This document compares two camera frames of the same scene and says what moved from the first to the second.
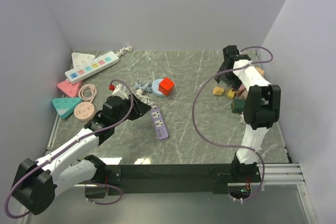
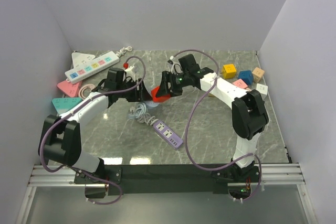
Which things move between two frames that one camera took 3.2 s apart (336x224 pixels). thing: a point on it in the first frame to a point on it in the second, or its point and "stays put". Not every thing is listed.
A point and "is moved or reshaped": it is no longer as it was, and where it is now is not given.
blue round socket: [155, 88] is moved or reshaped
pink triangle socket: [73, 89] stays put
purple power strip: [159, 124] is moved or reshaped
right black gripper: [234, 83] to [167, 76]
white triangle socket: [79, 59] stays put
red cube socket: [166, 86] is moved or reshaped
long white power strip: [91, 67] stays put
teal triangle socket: [65, 106] stays put
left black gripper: [139, 108] to [142, 95]
